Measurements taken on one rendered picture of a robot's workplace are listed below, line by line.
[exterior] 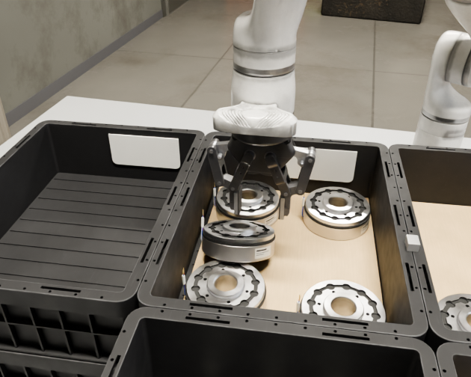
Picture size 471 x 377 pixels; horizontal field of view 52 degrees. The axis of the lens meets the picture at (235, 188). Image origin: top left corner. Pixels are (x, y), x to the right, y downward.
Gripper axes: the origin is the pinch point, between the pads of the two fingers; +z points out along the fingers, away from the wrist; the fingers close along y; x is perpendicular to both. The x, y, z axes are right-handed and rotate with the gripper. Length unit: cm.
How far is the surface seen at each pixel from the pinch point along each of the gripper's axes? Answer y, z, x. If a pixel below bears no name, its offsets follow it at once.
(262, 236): -0.7, 3.6, 2.2
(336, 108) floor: -14, 92, -244
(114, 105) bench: 56, 22, -74
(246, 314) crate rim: -1.6, -0.2, 19.6
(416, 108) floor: -64, 92, -253
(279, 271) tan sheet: -3.4, 9.6, 2.2
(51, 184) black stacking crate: 39.8, 9.4, -12.5
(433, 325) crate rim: -20.1, -0.3, 17.4
